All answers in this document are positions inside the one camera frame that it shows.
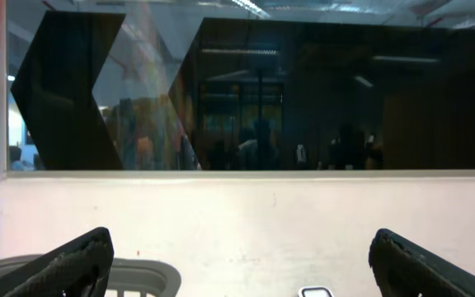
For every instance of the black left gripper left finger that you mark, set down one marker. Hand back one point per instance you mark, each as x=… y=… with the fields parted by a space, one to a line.
x=78 y=268

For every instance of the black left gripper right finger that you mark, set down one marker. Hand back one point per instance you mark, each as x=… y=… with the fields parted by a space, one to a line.
x=402 y=269

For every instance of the grey plastic shopping basket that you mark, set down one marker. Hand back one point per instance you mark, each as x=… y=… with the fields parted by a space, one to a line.
x=127 y=277

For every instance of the dark glass window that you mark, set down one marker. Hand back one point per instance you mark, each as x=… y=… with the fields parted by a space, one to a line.
x=223 y=85

